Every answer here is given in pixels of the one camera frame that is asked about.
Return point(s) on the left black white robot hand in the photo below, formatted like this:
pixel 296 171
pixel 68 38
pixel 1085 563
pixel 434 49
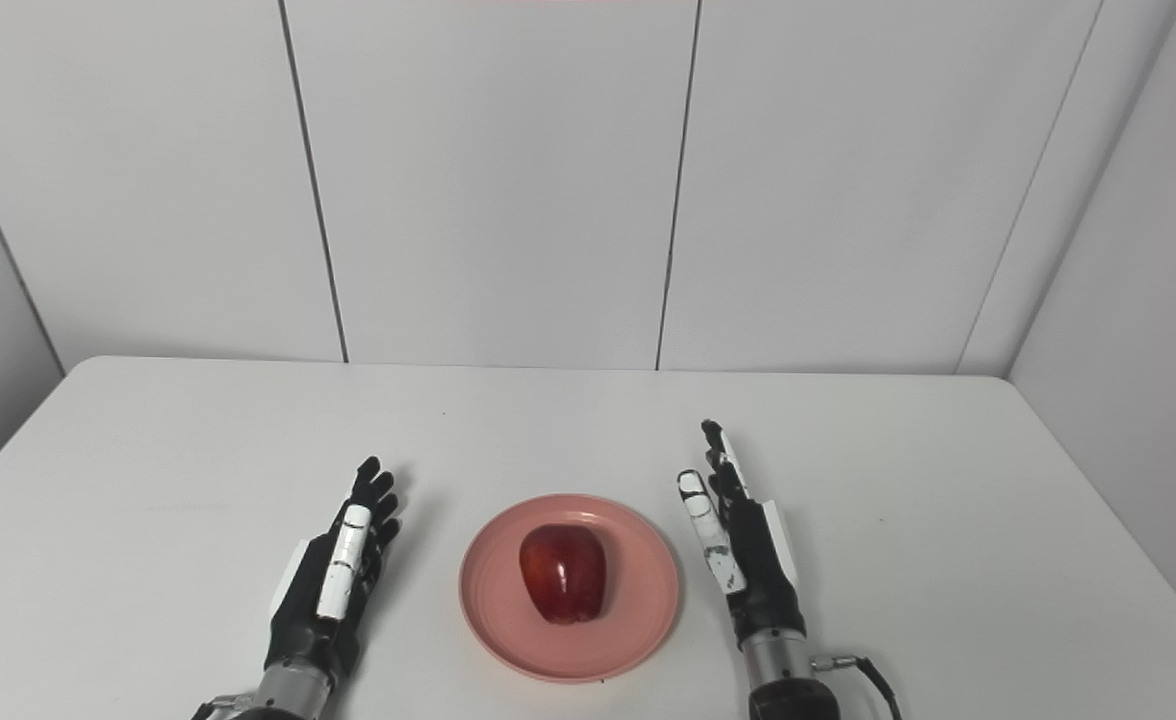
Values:
pixel 333 590

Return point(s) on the pink plastic plate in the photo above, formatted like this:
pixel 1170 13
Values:
pixel 638 620

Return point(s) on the red apple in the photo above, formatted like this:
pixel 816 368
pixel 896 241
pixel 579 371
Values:
pixel 563 572

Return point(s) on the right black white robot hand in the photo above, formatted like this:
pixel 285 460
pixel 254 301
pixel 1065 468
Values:
pixel 758 570

